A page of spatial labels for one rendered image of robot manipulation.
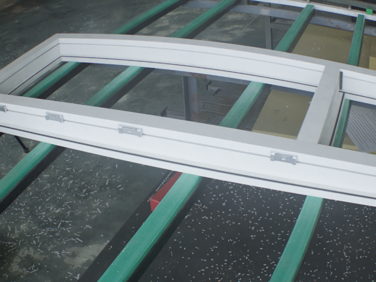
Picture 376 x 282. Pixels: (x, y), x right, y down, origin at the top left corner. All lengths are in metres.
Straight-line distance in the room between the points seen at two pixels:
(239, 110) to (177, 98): 2.03
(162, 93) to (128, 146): 2.24
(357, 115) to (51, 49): 1.00
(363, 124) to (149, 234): 0.97
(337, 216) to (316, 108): 0.37
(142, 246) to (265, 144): 0.28
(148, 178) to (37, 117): 1.41
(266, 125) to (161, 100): 1.66
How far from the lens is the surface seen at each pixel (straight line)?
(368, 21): 2.79
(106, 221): 2.26
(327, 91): 1.12
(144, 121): 0.99
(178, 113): 2.32
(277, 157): 0.90
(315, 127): 0.97
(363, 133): 1.57
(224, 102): 2.39
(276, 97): 1.74
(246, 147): 0.91
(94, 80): 3.58
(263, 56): 1.29
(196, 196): 0.95
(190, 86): 1.56
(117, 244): 1.24
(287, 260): 0.78
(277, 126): 1.57
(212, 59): 1.34
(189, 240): 1.23
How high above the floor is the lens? 1.41
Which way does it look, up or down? 31 degrees down
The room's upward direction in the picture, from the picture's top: 4 degrees counter-clockwise
